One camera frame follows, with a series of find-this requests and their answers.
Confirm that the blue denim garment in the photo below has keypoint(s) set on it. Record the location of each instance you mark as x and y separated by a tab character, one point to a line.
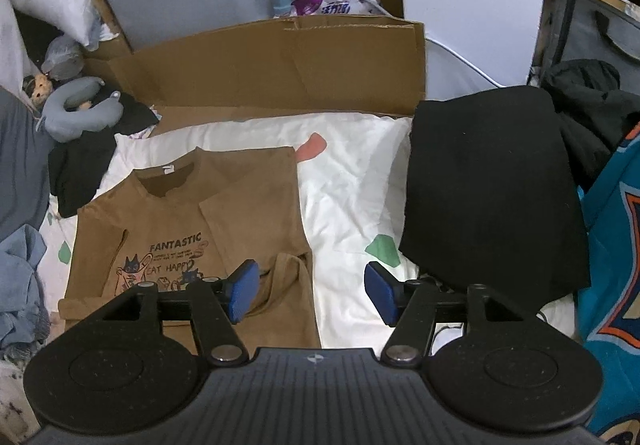
25	321

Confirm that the brown printed t-shirt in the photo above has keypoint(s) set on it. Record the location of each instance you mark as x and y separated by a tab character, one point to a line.
202	216

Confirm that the grey pleated cloth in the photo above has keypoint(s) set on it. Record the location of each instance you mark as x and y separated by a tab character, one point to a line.
24	180

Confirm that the dark clothes pile right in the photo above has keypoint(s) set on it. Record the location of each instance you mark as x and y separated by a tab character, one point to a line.
595	114

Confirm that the small plush toy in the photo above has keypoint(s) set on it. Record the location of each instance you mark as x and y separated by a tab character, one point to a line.
38	87

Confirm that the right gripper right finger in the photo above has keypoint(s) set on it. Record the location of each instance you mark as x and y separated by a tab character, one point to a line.
409	307

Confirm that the grey plastic bag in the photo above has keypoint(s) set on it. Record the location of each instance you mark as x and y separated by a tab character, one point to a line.
63	60

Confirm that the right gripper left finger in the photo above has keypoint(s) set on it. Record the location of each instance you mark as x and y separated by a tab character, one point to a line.
216	305

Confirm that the white patterned bed sheet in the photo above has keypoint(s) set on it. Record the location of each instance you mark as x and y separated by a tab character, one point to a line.
351	171

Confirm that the blue cap bottle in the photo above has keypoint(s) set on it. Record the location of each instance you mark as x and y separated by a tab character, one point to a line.
281	8

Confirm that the grey neck pillow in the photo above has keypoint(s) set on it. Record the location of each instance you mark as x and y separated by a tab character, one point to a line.
65	121

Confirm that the folded black garment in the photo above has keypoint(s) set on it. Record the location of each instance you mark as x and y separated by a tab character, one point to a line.
490	197

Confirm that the brown cardboard box wall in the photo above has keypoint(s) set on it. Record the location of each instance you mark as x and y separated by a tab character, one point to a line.
289	66

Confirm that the purple white snack bag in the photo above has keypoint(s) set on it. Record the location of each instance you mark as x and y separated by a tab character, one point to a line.
338	7

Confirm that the black garment by pillow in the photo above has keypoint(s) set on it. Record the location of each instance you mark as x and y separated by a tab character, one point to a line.
76	168

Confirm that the teal patterned blanket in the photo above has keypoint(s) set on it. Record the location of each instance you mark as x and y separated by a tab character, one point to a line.
608	310

